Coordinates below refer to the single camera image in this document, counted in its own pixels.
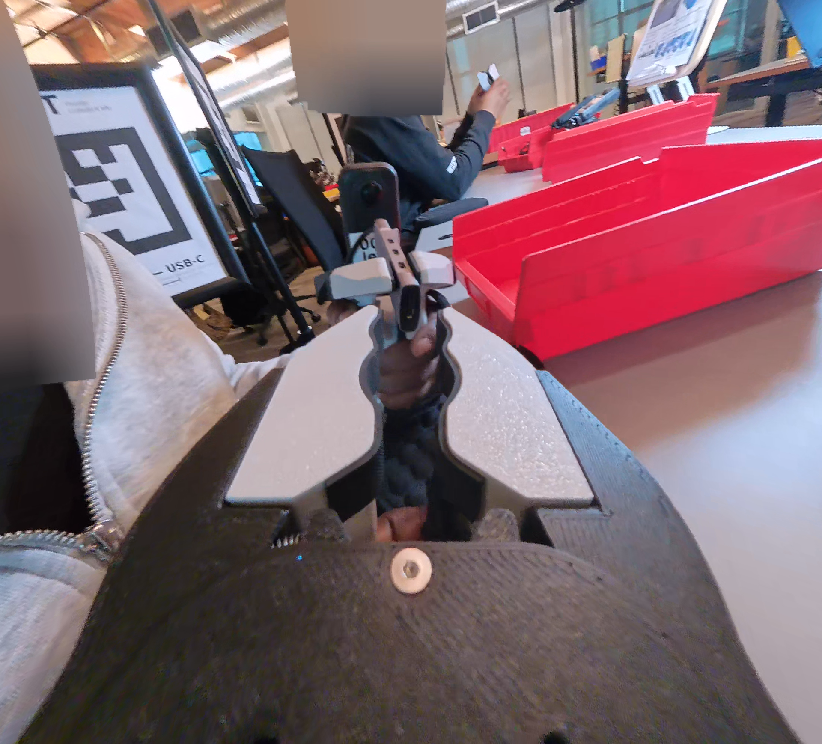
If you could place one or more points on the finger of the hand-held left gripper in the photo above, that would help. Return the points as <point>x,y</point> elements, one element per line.
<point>433,267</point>
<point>363,280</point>

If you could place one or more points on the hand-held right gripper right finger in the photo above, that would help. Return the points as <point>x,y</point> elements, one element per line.
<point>514,436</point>

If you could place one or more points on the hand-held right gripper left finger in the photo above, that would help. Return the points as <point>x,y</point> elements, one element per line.
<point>302,429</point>

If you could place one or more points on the grey USB hub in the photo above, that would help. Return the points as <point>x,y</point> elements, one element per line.
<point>393,249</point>

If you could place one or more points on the red divided plastic bin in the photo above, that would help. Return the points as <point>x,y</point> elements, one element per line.
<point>610,281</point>

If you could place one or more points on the person's left forearm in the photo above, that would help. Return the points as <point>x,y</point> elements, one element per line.
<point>263,375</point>

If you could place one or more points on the person's left hand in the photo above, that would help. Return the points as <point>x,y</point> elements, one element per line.
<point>401,371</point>

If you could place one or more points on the black office chair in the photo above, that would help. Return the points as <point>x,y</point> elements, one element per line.
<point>295,204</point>
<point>456,208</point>

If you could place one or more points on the person's grey zip hoodie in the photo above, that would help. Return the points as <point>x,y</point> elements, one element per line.
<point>160,371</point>

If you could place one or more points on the black easel sign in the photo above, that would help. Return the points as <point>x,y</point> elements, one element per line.
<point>212,108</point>

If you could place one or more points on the dark blue-grey device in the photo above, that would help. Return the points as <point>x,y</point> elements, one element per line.
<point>584,108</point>

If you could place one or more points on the white sign black pattern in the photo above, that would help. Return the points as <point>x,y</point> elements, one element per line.
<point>115,179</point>

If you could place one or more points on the person's dark clothing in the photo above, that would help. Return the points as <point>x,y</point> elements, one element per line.
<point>38,455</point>

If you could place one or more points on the black floor lamp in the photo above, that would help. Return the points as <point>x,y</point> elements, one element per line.
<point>573,2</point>

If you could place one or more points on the white sign stand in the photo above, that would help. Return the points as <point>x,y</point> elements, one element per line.
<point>684,90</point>

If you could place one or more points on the wooden table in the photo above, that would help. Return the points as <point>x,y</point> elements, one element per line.
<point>764,73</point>

